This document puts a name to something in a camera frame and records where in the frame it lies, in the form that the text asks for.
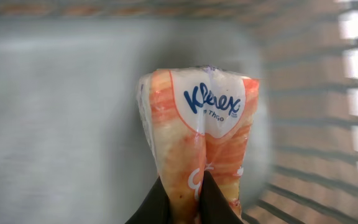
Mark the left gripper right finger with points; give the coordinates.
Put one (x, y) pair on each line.
(214, 209)

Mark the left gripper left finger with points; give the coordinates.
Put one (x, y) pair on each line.
(154, 209)

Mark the orange Kleenex tissue pack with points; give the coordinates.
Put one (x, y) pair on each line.
(197, 120)

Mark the grey plastic shopping basket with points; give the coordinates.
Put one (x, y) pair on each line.
(72, 143)

